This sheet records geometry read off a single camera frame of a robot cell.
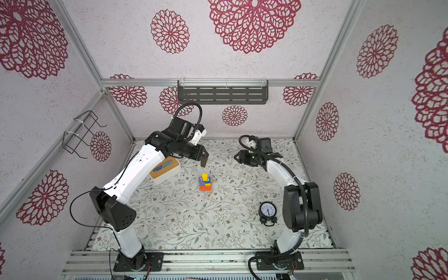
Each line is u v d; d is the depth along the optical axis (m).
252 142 0.83
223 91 0.95
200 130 0.69
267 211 0.85
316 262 0.76
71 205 0.45
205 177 0.89
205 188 0.93
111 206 0.43
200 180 0.90
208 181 0.90
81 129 0.78
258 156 0.77
